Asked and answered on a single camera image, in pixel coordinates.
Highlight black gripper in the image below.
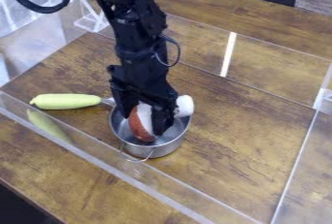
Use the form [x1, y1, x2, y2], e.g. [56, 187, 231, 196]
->
[107, 56, 178, 136]

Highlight plush red white mushroom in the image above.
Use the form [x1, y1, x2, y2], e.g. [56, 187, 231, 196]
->
[128, 95, 194, 143]

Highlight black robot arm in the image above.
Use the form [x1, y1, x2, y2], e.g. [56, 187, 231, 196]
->
[96, 0, 178, 136]

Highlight silver metal pot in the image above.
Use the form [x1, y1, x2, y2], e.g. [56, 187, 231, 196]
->
[101, 97, 191, 162]

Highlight green plush corn cob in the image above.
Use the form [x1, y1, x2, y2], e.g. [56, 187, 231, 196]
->
[29, 93, 101, 110]

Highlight clear acrylic triangle stand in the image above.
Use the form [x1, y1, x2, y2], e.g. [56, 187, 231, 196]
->
[73, 0, 108, 33]

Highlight clear acrylic barrier wall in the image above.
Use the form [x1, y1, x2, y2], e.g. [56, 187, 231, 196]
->
[0, 90, 262, 224]

